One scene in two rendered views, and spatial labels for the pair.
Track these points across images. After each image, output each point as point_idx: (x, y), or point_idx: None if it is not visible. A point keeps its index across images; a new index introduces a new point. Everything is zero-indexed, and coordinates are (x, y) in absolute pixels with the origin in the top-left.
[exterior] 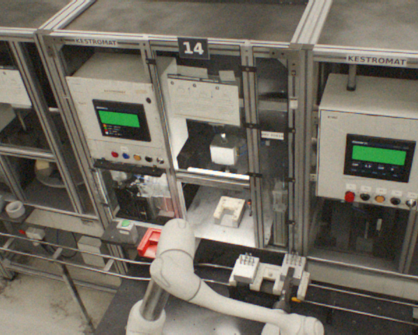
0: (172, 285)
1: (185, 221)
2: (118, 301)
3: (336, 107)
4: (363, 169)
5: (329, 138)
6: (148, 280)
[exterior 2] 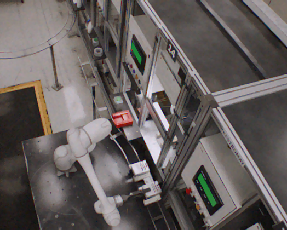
0: (69, 144)
1: (109, 125)
2: None
3: (206, 147)
4: (199, 188)
5: (195, 157)
6: (113, 130)
